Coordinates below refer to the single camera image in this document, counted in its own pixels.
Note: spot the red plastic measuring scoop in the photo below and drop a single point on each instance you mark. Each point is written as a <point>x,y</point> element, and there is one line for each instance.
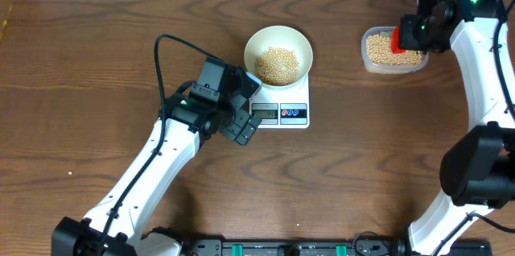
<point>395,42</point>

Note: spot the soybeans in bowl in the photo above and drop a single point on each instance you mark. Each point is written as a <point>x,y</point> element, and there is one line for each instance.
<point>277,66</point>

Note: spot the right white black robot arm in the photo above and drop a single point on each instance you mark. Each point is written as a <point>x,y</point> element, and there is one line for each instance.
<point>477,174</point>

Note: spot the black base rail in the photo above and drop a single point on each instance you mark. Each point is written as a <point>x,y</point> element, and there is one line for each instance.
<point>213,247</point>

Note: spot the white round bowl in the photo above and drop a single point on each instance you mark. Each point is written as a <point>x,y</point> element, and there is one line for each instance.
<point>283,37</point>

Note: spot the white digital kitchen scale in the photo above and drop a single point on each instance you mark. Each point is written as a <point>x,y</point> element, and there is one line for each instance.
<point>283,107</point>

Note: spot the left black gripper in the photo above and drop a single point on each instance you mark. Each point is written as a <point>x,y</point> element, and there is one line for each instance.
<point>232,130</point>

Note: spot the soybeans in container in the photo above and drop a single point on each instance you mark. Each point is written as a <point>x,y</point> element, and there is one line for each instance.
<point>379,51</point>

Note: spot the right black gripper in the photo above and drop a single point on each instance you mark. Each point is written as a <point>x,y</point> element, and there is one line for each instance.
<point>406,38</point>

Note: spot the clear plastic container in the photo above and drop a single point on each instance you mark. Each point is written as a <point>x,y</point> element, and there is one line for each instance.
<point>387,69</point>

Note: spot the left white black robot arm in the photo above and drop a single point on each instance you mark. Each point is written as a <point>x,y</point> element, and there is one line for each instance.
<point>196,111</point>

